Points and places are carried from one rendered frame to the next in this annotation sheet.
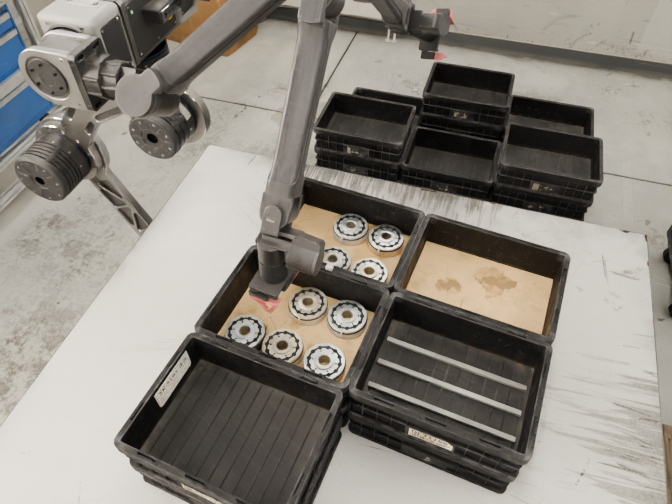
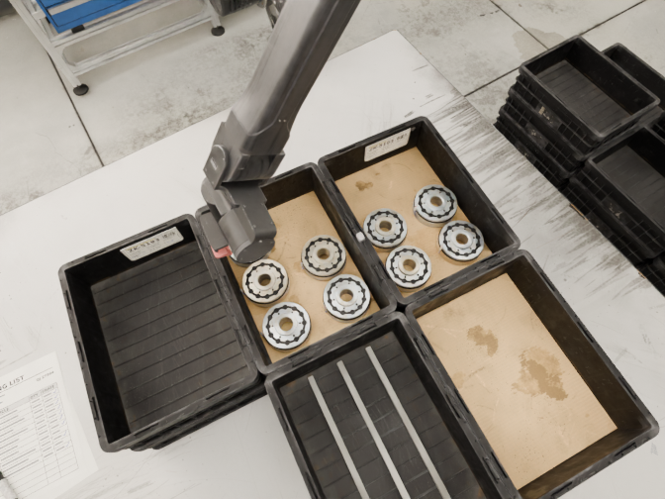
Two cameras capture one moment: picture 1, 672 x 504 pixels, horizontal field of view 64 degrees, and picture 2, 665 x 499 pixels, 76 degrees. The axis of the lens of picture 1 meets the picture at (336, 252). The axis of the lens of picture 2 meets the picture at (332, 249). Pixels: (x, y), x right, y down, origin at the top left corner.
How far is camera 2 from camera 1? 0.65 m
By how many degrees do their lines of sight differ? 27
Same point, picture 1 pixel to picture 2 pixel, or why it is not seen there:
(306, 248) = (242, 226)
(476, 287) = (513, 365)
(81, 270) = not seen: hidden behind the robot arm
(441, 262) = (500, 309)
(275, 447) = (188, 366)
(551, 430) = not seen: outside the picture
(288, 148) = (265, 77)
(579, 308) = (630, 469)
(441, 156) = (646, 174)
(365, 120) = (590, 86)
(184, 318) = not seen: hidden behind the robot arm
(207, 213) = (337, 99)
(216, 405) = (177, 290)
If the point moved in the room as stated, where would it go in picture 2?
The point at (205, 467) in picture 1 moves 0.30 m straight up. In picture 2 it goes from (127, 337) to (39, 293)
